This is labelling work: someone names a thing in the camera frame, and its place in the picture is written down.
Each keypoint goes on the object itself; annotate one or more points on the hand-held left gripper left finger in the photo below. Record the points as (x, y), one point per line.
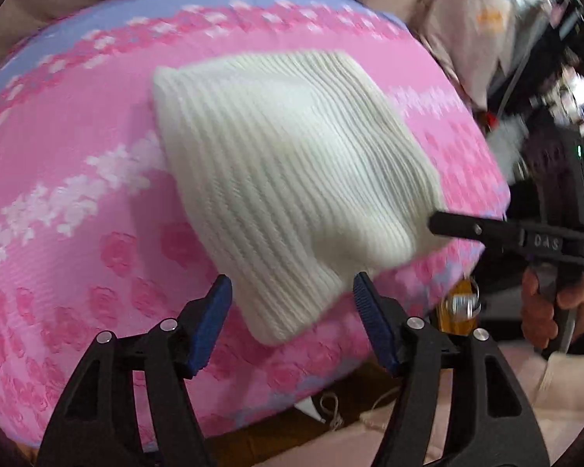
(209, 323)

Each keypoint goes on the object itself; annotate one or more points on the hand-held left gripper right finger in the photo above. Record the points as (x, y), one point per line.
(374, 326)

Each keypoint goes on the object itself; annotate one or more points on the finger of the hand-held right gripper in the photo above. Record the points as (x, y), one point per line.
(472, 228)

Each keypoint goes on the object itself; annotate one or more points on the white red navy knit sweater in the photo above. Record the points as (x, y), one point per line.
(292, 170)

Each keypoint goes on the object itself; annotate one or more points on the person's right hand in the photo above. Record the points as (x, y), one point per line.
(535, 306)

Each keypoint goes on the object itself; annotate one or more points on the person's light clothing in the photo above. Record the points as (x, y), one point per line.
(564, 408)

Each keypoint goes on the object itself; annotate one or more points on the white printed cloth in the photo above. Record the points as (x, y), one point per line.
(472, 24)

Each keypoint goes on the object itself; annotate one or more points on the pink floral bedsheet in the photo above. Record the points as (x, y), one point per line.
(78, 155)

